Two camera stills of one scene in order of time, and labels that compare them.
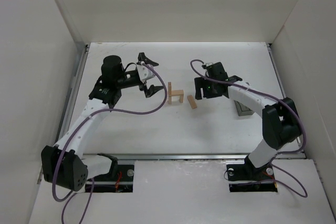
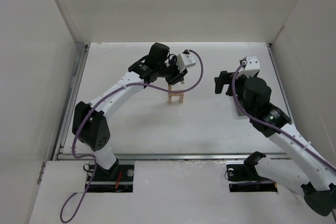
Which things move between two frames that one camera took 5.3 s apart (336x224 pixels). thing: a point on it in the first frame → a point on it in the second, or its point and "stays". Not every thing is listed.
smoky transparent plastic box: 242,109 stays
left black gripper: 143,86 → 175,77
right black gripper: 210,87 → 223,83
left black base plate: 123,182 stays
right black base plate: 247,178 stays
